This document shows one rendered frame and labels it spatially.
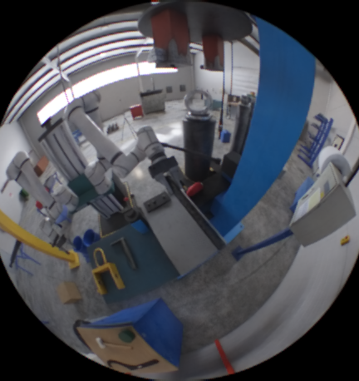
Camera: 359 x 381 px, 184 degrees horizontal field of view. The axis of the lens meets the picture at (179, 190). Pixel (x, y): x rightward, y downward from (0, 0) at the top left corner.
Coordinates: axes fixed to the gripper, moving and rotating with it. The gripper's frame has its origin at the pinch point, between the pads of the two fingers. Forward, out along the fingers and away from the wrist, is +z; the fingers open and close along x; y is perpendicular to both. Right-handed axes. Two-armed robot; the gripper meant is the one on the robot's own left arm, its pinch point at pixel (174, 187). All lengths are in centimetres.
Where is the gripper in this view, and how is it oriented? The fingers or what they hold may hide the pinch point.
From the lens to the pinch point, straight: 50.4
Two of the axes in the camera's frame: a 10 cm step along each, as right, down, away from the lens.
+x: 8.4, -4.6, 2.9
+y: 2.7, -1.1, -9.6
